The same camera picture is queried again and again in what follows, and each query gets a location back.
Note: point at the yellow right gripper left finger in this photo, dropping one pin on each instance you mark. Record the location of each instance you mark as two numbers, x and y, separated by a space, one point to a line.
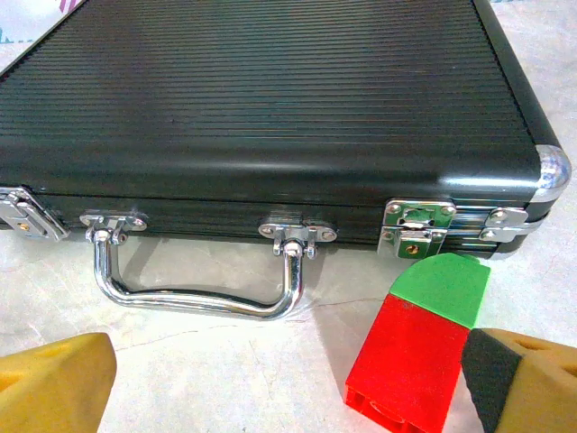
49 388

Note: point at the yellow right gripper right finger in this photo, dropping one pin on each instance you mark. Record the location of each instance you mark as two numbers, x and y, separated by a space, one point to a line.
532 392

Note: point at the red and green toy block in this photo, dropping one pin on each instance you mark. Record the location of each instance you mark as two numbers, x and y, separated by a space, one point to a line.
410 343

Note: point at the black ribbed aluminium case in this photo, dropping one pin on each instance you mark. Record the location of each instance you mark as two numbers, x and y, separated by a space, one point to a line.
270 99

